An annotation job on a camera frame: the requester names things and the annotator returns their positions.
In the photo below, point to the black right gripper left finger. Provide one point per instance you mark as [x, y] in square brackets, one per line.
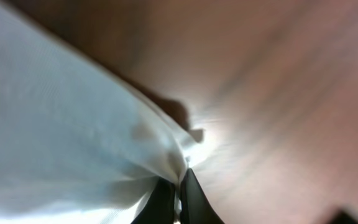
[159, 209]

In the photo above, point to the white Puma t-shirt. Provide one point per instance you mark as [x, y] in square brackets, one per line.
[77, 143]

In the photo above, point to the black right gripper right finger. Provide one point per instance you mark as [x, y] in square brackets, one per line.
[196, 208]

